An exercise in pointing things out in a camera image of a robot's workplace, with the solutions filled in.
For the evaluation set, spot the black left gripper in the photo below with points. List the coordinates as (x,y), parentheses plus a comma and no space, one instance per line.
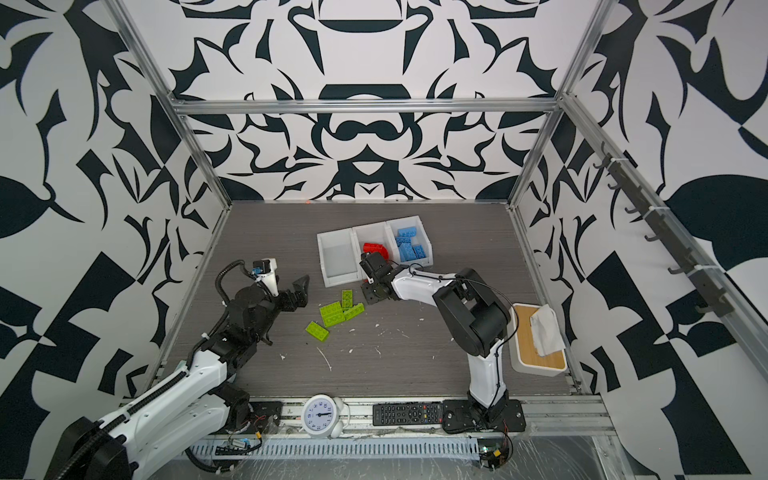
(288,304)

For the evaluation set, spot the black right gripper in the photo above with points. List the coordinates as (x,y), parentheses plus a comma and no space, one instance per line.
(367,293)

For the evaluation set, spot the green long lego brick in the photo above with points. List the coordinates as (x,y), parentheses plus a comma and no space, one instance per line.
(347,299)

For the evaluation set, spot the green slanted lego brick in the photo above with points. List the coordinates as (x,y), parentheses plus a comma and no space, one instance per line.
(354,311)

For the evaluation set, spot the red D-shaped lego piece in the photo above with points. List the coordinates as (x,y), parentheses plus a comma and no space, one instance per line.
(372,248)

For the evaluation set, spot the blue lego brick long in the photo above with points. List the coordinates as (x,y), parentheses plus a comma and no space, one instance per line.
(418,251)

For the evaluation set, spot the blue lego brick studs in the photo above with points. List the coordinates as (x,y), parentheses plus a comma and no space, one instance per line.
(408,232)

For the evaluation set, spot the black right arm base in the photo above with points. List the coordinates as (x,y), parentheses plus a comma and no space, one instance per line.
(468,415)

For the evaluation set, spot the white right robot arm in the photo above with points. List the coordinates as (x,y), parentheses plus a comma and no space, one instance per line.
(478,320)

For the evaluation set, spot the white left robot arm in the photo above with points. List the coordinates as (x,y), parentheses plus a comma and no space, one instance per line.
(198,399)

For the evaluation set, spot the large green lego plate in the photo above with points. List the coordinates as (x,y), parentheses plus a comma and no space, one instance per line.
(332,314)

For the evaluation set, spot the white left storage bin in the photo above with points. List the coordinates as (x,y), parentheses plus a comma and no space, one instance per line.
(339,254)

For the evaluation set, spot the white storage bin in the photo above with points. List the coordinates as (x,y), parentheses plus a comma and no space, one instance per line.
(339,254)
(376,233)
(421,238)

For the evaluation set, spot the white right storage bin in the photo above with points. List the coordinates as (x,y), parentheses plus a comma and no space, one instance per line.
(421,238)

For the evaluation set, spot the white middle storage bin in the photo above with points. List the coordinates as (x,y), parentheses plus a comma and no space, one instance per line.
(376,233)

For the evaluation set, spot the black remote control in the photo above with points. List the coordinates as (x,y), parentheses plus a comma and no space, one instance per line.
(407,414)

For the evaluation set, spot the white analog clock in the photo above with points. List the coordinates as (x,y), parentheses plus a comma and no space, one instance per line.
(320,415)

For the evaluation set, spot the electronics board left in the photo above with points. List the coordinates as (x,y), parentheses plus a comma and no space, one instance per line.
(239,447)

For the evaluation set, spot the electronics board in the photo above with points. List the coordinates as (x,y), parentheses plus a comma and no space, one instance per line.
(239,447)
(495,456)

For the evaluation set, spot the electronics board right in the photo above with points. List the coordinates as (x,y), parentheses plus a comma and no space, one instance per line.
(495,456)

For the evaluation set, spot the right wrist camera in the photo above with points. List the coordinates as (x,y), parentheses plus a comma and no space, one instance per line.
(374,266)

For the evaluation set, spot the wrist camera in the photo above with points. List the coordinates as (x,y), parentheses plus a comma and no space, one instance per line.
(264,271)
(374,266)

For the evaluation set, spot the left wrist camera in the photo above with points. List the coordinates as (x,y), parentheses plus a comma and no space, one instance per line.
(264,271)

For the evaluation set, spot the white perforated cable tray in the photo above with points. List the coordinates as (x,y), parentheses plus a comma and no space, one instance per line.
(355,449)

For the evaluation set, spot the aluminium frame crossbar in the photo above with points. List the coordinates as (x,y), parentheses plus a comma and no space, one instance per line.
(203,107)

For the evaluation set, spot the black hook rail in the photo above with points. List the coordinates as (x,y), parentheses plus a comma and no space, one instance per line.
(689,258)

